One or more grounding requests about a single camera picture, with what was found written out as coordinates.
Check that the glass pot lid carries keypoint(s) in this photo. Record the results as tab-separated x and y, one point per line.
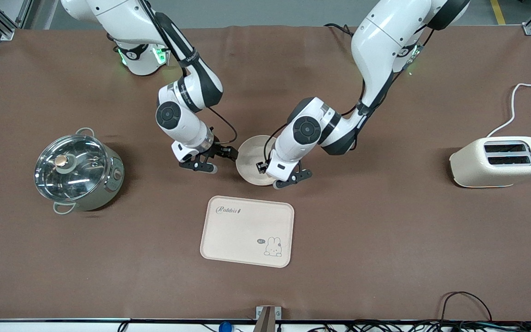
72	168

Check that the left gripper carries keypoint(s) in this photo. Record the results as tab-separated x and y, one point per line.
262	167

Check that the blue round object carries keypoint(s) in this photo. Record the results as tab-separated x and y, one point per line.
225	327

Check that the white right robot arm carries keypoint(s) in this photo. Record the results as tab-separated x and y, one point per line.
178	120

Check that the cream rabbit print tray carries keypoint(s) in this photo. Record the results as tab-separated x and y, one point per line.
242	233

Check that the round cream plate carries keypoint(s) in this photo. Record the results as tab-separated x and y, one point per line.
251	159

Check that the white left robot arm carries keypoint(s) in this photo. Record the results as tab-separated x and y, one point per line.
376	41

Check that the brown table cover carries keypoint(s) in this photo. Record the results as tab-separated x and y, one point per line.
385	253

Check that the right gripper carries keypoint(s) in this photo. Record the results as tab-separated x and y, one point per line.
221	151

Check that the cream two-slot toaster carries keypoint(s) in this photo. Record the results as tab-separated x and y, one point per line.
473	166

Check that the metal table edge bracket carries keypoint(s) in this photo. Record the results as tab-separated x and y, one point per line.
268	316

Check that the pale green electric pot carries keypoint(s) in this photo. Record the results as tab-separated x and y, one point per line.
109	184

